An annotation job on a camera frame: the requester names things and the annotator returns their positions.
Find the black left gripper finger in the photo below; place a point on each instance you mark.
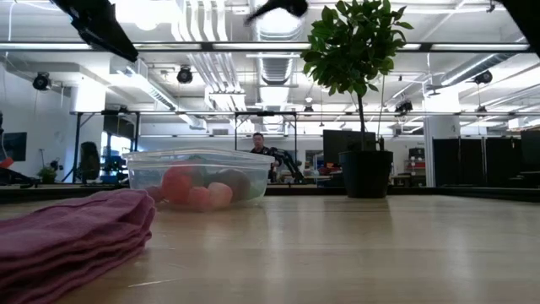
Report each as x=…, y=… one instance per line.
x=101, y=29

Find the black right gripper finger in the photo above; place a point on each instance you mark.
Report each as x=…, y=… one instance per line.
x=291, y=6

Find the clear plastic tupperware container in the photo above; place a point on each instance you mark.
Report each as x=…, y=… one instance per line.
x=198, y=158

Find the red toy tomato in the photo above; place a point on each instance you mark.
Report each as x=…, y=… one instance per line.
x=177, y=186

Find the brown toy kiwi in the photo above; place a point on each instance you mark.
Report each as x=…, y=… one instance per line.
x=236, y=181

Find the pink toy fruit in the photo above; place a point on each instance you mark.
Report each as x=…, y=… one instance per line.
x=220, y=195
x=199, y=198

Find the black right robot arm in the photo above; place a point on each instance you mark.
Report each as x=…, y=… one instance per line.
x=527, y=17

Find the black background robot arm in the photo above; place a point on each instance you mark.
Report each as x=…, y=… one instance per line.
x=289, y=162

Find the green leafy plant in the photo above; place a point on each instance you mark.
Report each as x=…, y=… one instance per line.
x=354, y=46

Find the black ceiling spot lamp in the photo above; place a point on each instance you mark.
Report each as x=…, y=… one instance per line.
x=41, y=81
x=184, y=75
x=483, y=77
x=403, y=107

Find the black office chair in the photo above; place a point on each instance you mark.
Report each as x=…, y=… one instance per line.
x=90, y=162

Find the person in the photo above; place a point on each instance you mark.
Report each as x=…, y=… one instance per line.
x=259, y=143

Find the large black monitor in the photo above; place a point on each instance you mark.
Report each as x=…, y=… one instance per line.
x=341, y=145

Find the small green background plant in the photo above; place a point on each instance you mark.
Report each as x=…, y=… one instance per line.
x=47, y=174

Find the black plant pot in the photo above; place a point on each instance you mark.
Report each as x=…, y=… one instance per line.
x=365, y=175

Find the purple folded cloth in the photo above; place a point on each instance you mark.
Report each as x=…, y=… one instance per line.
x=71, y=236

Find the black partition screen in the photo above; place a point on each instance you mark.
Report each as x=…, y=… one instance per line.
x=464, y=160

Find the silver ceiling air duct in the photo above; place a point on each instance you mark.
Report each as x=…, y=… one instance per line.
x=276, y=71

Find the black background rig frame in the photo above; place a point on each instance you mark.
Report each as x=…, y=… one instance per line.
x=105, y=112
x=265, y=113

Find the small black wall monitor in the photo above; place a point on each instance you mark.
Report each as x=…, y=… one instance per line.
x=14, y=146

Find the black aluminium table frame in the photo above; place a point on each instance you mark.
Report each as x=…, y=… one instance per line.
x=464, y=193

